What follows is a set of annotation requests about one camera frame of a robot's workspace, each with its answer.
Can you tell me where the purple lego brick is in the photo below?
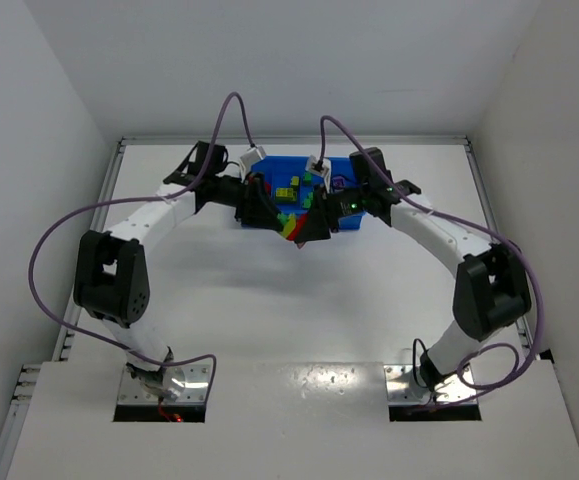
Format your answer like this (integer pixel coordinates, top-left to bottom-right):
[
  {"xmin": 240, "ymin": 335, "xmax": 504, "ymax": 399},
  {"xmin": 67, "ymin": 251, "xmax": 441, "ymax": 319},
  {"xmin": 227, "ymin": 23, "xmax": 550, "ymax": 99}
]
[{"xmin": 331, "ymin": 176, "xmax": 347, "ymax": 192}]

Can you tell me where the small rainbow lego stack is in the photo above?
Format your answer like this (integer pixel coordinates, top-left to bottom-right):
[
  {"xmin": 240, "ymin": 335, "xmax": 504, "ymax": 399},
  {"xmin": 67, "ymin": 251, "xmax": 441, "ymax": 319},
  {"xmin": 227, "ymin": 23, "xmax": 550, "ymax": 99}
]
[{"xmin": 279, "ymin": 213, "xmax": 309, "ymax": 249}]

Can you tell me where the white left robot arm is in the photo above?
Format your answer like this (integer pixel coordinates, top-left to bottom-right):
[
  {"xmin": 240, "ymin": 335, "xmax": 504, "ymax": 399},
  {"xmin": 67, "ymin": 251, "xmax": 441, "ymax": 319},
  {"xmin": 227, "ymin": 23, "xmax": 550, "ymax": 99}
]
[{"xmin": 74, "ymin": 141, "xmax": 282, "ymax": 399}]

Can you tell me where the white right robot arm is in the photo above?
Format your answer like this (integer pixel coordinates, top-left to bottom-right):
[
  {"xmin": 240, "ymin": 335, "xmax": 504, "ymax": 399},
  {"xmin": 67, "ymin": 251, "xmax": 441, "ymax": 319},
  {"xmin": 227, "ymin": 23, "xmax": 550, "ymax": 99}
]
[{"xmin": 289, "ymin": 147, "xmax": 536, "ymax": 390}]

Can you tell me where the green lego pile in tray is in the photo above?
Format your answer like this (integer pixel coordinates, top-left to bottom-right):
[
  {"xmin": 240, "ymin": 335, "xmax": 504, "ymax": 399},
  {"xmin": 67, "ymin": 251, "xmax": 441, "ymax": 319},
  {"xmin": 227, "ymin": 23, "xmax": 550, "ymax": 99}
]
[{"xmin": 299, "ymin": 172, "xmax": 322, "ymax": 210}]

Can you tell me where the blue divided plastic tray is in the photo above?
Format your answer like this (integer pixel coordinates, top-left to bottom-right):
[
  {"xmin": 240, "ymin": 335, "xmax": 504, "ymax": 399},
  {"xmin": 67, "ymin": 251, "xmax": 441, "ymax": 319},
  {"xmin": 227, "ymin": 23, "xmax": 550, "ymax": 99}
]
[{"xmin": 252, "ymin": 155, "xmax": 361, "ymax": 231}]

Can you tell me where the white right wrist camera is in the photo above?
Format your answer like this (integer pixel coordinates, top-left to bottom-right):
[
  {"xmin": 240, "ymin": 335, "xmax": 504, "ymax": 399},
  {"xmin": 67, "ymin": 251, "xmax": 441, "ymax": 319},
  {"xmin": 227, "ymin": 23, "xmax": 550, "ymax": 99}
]
[{"xmin": 305, "ymin": 155, "xmax": 332, "ymax": 183}]

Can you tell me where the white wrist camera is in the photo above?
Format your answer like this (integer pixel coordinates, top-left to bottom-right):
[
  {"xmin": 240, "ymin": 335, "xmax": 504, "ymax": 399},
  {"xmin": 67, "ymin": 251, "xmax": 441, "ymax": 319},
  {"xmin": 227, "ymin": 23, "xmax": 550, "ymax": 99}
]
[
  {"xmin": 305, "ymin": 155, "xmax": 332, "ymax": 183},
  {"xmin": 238, "ymin": 146, "xmax": 266, "ymax": 178}
]

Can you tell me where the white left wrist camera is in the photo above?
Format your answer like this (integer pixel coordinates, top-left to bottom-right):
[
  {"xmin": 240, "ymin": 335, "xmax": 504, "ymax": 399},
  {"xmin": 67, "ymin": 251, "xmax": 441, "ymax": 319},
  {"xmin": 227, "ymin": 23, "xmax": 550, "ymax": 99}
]
[{"xmin": 238, "ymin": 146, "xmax": 266, "ymax": 178}]

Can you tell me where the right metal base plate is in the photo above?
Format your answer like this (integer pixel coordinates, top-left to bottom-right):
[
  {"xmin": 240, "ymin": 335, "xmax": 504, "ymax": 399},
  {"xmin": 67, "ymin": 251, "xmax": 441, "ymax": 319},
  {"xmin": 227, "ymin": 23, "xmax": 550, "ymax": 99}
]
[{"xmin": 384, "ymin": 364, "xmax": 477, "ymax": 407}]

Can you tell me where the metal base plate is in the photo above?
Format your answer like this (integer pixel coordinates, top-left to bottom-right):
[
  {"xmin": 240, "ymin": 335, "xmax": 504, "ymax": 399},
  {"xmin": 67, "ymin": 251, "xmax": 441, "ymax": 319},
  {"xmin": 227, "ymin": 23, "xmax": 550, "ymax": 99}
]
[
  {"xmin": 117, "ymin": 364, "xmax": 212, "ymax": 406},
  {"xmin": 384, "ymin": 364, "xmax": 477, "ymax": 407}
]

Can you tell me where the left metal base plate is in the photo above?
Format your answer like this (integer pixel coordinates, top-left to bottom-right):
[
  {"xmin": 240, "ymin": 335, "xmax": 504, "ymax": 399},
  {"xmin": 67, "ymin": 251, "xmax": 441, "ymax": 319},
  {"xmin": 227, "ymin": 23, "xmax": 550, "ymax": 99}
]
[{"xmin": 117, "ymin": 364, "xmax": 212, "ymax": 406}]

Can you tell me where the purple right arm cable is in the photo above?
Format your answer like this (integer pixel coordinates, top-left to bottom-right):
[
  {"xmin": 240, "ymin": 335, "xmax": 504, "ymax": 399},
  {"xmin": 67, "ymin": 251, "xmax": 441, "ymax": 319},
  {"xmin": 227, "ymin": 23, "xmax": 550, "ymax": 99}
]
[{"xmin": 318, "ymin": 115, "xmax": 546, "ymax": 405}]

